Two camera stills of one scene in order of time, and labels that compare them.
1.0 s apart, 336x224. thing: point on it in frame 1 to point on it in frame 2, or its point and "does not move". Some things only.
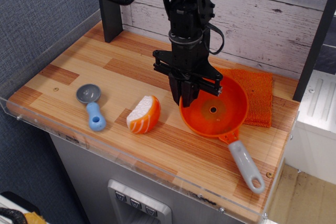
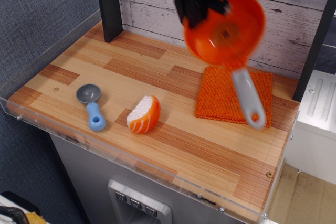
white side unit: (312, 148) does not move
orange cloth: (259, 87) to (217, 95)
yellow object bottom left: (33, 218) does not move
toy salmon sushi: (144, 115) does not move
